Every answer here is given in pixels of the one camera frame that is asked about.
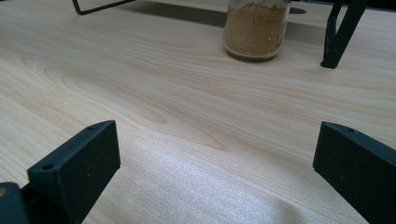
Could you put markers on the glass jar of brown powder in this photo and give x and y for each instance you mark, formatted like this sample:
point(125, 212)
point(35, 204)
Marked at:
point(255, 31)

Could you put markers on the black metal rack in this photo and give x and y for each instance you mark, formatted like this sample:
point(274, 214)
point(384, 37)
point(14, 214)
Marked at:
point(339, 34)

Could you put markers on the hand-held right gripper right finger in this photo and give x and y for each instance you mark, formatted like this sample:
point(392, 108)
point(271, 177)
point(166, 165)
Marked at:
point(361, 168)

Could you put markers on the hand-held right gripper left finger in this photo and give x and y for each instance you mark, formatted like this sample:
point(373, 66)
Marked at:
point(81, 168)

